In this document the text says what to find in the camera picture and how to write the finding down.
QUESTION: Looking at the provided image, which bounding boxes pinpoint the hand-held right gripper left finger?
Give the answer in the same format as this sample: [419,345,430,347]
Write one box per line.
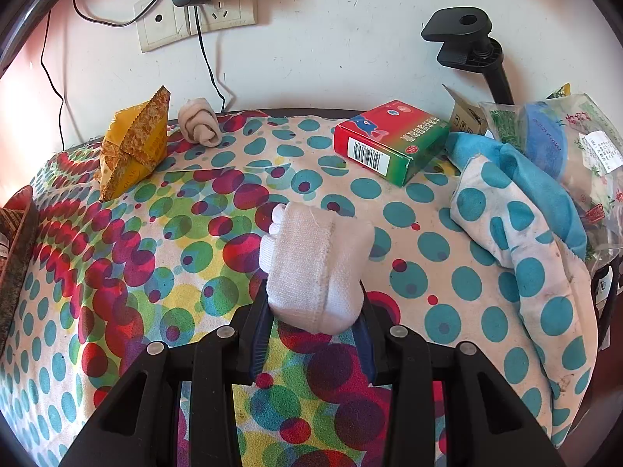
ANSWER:
[58,287,273,467]

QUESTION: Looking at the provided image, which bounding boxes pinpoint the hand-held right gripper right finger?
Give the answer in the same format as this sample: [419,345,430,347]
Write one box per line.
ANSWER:
[353,287,568,467]

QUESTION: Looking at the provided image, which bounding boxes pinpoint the white sock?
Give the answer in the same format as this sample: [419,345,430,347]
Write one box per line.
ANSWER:
[259,202,375,335]

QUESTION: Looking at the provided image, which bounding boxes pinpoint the polka dot cloth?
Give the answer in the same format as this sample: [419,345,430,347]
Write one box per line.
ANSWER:
[0,109,604,467]

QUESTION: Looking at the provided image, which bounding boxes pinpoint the red green medicine box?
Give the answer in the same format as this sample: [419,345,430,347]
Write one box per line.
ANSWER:
[333,100,451,188]

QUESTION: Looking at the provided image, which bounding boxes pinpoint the beige rolled sock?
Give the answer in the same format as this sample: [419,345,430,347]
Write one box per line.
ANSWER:
[178,97,222,147]

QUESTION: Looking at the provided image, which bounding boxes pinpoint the yellow snack packet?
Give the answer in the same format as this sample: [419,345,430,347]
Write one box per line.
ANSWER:
[100,85,171,202]

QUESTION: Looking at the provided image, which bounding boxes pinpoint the brown snack packet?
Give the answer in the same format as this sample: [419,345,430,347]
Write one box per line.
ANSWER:
[0,198,40,353]

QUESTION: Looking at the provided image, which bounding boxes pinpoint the small cardboard box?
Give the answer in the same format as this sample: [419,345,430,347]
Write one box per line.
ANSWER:
[442,84,493,135]

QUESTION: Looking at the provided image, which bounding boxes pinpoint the clear plastic bag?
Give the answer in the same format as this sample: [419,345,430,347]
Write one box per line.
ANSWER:
[479,93,623,273]

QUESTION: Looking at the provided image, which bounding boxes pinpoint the black adapter cable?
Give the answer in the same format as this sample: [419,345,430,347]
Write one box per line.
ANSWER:
[196,6,228,114]

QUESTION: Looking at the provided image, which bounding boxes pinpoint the black clamp mount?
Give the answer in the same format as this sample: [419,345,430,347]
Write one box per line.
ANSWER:
[421,7,515,106]

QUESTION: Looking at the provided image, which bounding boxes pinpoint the thin black cable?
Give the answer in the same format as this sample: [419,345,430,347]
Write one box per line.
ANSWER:
[40,10,65,153]
[73,0,143,28]

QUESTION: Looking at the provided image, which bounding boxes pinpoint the white wall power socket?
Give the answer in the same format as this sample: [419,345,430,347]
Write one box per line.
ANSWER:
[187,0,257,36]

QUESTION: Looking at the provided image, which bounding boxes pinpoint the white wall outlet plate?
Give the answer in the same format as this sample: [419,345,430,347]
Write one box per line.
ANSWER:
[134,0,193,54]

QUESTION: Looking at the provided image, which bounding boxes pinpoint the dark overhead frame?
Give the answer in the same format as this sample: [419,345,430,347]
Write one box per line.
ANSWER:
[0,0,79,76]

